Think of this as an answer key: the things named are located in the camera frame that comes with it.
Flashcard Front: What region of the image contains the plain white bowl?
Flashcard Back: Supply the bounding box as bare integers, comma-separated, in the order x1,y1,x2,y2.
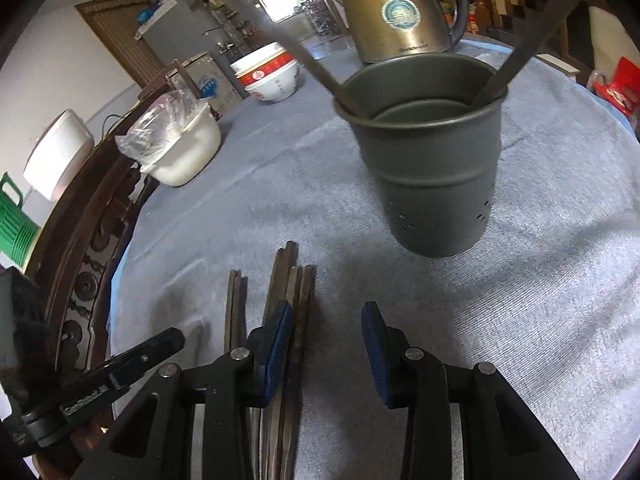
230,44,290,75

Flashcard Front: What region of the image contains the white pot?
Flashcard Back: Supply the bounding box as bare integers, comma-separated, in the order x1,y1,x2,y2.
140,105,222,187

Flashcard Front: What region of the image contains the white bowl with red emblem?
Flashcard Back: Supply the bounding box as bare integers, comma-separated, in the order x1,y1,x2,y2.
245,62,300,103

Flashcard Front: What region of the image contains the small white freezer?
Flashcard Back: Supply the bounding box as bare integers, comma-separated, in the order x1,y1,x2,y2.
167,51,246,121

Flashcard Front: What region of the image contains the red banded bowl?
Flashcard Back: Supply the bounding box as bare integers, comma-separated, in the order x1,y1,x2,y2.
236,56,297,87

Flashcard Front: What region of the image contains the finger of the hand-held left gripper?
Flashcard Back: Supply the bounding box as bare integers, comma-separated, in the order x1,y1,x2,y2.
102,327,186,392

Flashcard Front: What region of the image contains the gold electric kettle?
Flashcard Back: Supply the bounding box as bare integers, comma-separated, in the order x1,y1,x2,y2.
340,0,470,64

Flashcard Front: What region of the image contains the red plastic chair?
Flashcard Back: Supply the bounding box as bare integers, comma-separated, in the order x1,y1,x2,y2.
592,57,640,122

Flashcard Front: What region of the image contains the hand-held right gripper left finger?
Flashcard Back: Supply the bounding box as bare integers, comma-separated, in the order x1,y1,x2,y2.
72,301,294,480

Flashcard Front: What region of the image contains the white rice cooker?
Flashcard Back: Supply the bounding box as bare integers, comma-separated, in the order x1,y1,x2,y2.
22,109,95,201

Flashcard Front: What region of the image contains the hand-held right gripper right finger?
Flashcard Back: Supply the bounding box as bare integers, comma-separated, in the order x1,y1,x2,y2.
361,301,583,480

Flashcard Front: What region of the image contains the brown wooden door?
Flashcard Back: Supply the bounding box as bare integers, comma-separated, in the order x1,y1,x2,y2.
75,0,167,88

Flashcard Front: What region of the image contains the grey refrigerator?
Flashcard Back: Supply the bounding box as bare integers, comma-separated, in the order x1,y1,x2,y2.
135,0,236,92

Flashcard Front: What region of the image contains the grey metal utensil holder cup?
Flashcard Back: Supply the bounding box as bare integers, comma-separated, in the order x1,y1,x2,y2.
334,54,509,258

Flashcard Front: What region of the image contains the carved wooden chair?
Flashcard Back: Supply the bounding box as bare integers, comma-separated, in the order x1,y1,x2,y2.
25,85,173,480

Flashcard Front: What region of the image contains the blue underlay cloth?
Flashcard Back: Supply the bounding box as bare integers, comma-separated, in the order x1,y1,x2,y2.
107,237,133,361

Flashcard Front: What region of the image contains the grey table cloth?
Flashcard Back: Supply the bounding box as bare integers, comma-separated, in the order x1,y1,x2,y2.
107,35,640,480

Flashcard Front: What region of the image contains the clear plastic bag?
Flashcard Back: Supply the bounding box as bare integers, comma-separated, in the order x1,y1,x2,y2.
115,91,208,167

